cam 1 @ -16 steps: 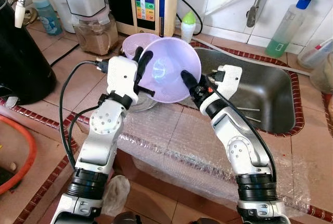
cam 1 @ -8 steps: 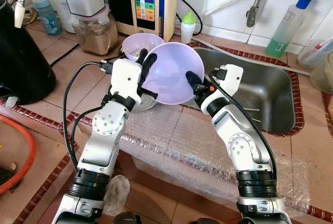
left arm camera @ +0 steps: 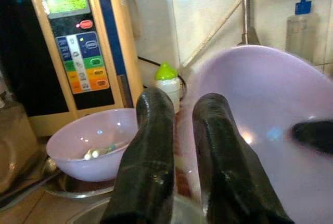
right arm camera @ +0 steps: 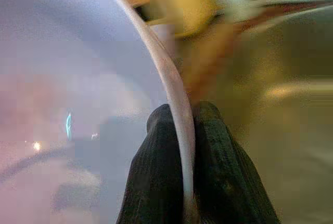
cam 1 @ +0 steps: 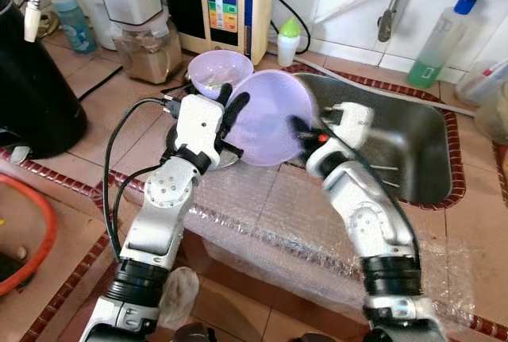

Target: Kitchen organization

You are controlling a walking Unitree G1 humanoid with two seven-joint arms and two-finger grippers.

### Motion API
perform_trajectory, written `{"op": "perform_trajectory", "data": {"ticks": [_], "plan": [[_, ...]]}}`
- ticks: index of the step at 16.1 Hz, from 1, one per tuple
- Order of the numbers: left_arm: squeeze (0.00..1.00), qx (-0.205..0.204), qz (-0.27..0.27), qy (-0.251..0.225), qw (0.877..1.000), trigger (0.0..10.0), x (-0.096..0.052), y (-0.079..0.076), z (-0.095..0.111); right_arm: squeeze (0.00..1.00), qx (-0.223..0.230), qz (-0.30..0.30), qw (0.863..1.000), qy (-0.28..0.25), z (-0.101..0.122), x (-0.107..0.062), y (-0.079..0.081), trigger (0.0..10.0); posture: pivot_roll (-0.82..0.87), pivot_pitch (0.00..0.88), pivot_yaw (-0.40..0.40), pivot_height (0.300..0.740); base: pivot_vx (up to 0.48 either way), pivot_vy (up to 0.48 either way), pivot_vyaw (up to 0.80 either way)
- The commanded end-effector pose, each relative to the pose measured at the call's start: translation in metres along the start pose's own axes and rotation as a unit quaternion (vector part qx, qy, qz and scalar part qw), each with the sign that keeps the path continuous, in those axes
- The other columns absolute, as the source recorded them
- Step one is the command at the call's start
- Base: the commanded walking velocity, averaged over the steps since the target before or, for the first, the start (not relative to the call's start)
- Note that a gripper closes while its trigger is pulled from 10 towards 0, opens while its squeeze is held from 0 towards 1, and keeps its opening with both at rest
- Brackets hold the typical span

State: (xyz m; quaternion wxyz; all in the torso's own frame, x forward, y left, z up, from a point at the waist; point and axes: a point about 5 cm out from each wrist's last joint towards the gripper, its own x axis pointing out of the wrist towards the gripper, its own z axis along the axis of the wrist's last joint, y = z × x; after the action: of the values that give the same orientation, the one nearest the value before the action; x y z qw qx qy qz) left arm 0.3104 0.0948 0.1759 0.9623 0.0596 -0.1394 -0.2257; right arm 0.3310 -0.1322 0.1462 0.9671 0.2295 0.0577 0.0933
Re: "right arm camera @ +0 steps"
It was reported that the translucent purple bowl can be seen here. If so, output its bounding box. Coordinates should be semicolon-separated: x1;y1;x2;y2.
0;0;197;224

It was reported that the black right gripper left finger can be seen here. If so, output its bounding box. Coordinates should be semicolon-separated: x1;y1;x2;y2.
116;103;186;224

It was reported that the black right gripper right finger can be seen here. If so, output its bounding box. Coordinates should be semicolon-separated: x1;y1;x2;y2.
191;100;281;224

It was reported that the yellow container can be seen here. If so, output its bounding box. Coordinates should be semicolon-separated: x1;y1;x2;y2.
124;0;235;39

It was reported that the steel pot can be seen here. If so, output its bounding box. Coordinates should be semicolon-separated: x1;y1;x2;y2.
192;0;333;224

